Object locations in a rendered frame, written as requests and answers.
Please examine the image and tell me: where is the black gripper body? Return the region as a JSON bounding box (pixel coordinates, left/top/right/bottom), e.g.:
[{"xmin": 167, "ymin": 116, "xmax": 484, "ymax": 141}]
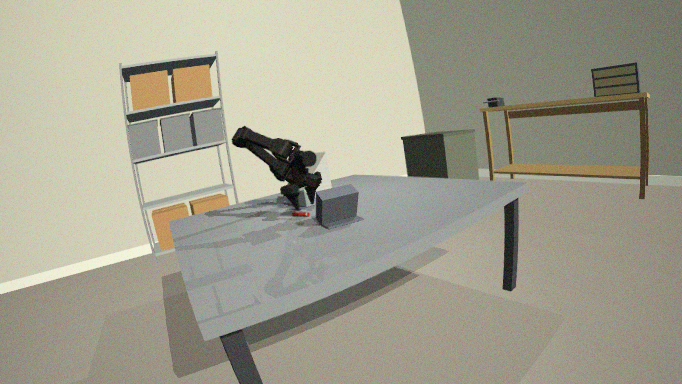
[{"xmin": 280, "ymin": 167, "xmax": 311, "ymax": 195}]

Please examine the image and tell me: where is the dark grey square panel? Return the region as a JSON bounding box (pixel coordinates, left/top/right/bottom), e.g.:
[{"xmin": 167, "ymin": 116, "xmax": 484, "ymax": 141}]
[{"xmin": 316, "ymin": 184, "xmax": 364, "ymax": 230}]

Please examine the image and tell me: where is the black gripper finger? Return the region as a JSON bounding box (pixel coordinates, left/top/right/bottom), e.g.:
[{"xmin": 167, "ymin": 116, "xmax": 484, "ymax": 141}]
[
  {"xmin": 284, "ymin": 192, "xmax": 299, "ymax": 211},
  {"xmin": 304, "ymin": 185, "xmax": 320, "ymax": 204}
]

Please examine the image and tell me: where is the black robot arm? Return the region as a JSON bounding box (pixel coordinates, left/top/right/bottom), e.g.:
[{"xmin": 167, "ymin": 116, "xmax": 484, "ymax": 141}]
[{"xmin": 232, "ymin": 126, "xmax": 322, "ymax": 187}]

